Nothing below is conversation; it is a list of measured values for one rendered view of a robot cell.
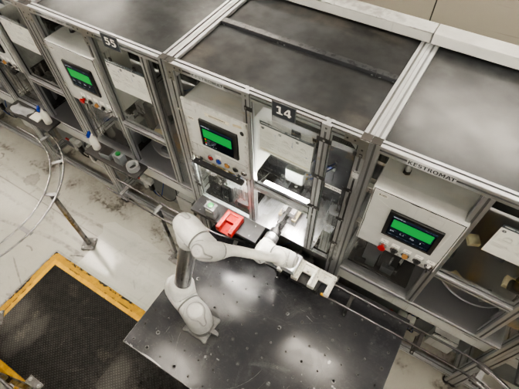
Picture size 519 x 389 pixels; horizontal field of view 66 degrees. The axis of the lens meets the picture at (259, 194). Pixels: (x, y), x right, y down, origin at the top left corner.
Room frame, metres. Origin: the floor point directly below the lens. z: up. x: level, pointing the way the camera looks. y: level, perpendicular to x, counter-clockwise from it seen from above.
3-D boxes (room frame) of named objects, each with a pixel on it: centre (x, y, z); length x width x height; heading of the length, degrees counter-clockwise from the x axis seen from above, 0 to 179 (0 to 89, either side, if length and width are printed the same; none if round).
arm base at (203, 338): (0.79, 0.38, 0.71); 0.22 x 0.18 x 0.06; 57
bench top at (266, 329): (0.75, -0.03, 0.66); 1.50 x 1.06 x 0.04; 57
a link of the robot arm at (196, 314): (0.81, 0.40, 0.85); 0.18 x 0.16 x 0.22; 38
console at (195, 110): (1.64, 0.17, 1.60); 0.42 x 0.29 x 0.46; 57
